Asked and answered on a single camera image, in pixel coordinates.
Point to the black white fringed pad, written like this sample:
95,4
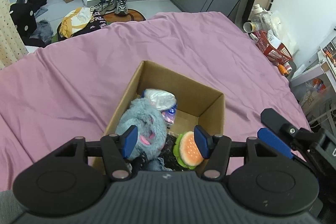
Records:
139,162

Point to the grey plush elephant toy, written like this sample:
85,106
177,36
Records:
152,131

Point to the clear plastic jar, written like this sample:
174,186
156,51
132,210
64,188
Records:
260,19

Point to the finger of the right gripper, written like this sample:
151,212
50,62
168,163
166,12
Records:
272,140
281,127

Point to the blue denim round pad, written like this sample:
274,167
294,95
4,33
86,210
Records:
156,164

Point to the orange bottle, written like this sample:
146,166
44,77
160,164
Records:
284,69

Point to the brown cardboard box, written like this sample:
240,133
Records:
197,104

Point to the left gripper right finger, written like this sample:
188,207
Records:
216,152

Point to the red plastic basket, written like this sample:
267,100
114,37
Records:
280,54

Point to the blue tissue pack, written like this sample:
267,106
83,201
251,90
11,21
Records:
169,116

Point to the white desk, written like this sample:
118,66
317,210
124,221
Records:
314,83

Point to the grey sneakers pair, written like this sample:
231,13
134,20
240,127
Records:
119,7

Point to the black plastic bag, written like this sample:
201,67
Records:
169,160

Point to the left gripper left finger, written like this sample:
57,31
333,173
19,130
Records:
116,149

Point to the plush hamburger toy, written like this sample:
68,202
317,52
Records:
186,151

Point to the pink bed sheet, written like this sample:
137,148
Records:
72,88

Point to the black plush with dots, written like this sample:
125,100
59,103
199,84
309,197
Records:
23,15

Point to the yellow white clothes pile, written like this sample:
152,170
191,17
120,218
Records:
80,21

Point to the white soft packet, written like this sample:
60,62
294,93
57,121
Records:
160,99

